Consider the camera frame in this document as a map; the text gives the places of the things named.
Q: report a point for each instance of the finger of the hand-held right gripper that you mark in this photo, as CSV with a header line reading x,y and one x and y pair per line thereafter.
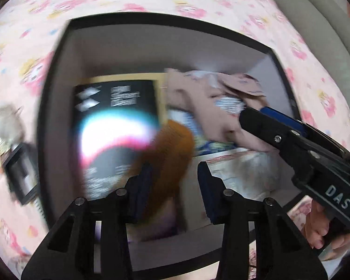
x,y
283,116
268,131

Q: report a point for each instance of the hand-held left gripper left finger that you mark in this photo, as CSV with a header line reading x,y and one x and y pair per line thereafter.
x,y
143,189

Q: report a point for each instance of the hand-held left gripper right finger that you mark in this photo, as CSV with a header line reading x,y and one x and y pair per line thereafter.
x,y
207,192

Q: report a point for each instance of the orange fluffy plush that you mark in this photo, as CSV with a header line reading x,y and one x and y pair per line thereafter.
x,y
172,143

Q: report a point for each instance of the pink cloth pouch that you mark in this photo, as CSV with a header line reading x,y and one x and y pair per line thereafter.
x,y
198,108

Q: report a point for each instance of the black package with rainbow print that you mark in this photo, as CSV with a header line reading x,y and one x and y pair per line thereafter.
x,y
113,116

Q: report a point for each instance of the small black box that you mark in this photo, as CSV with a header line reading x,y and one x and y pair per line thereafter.
x,y
32,157

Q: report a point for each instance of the large black storage box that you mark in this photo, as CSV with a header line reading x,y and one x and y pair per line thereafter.
x,y
119,49

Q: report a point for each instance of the person's right hand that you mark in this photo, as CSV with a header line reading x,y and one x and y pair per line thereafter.
x,y
318,227

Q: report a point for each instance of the cartoon printed flat packet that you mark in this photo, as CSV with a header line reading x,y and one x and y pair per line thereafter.
x,y
204,148

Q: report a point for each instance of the grey padded headboard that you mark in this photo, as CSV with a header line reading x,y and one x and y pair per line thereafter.
x,y
323,20

